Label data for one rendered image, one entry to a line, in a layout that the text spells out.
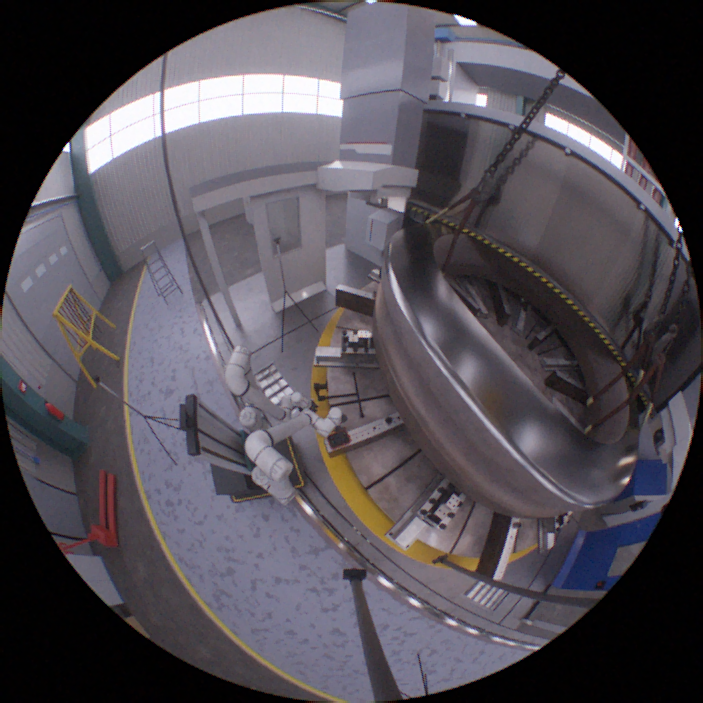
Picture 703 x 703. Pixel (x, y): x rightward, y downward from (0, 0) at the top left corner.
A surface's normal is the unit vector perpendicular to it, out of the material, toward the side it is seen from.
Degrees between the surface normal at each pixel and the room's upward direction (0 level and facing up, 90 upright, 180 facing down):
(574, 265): 90
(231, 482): 0
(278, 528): 0
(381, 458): 0
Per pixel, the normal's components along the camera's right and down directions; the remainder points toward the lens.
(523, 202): -0.75, 0.49
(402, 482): 0.06, -0.61
